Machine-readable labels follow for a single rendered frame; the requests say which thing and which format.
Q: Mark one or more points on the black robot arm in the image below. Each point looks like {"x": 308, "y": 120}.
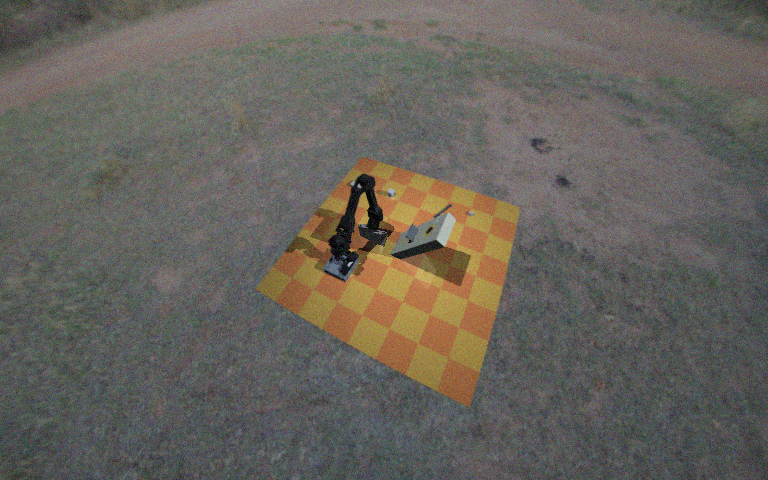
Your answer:
{"x": 347, "y": 221}

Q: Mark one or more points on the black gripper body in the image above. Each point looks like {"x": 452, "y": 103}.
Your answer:
{"x": 351, "y": 256}

